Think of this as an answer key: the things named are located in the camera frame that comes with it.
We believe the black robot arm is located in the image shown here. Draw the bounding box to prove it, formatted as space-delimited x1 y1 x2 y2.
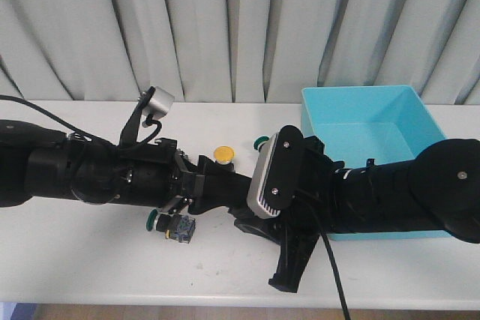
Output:
1 120 253 219
235 136 479 292

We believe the lower green push button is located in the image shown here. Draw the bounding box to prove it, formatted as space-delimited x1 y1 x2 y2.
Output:
145 209 196 244

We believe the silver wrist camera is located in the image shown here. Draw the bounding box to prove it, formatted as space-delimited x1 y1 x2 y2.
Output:
142 86 175 120
247 125 305 219

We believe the upper green push button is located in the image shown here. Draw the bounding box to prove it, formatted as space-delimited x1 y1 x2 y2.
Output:
253 136 269 151

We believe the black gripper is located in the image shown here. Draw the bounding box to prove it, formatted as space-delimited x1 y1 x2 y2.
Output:
119 138 251 215
232 136 345 293

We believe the green push button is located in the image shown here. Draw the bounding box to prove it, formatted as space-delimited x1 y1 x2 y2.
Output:
253 136 269 151
145 209 196 244

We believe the grey pleated curtain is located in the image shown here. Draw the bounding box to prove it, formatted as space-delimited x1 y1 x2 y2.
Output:
1 0 479 105

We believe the blue plastic box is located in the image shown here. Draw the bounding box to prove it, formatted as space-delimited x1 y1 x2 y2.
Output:
300 85 451 241

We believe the yellow push button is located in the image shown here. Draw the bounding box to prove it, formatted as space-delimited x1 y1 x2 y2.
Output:
213 145 235 165

